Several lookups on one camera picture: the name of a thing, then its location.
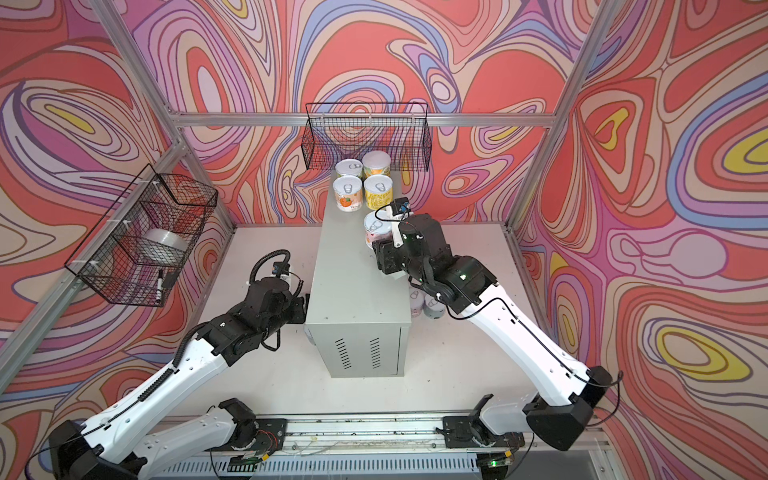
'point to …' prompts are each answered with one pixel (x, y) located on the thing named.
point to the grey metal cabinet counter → (358, 313)
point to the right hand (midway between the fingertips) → (388, 248)
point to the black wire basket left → (140, 247)
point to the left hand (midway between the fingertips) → (308, 295)
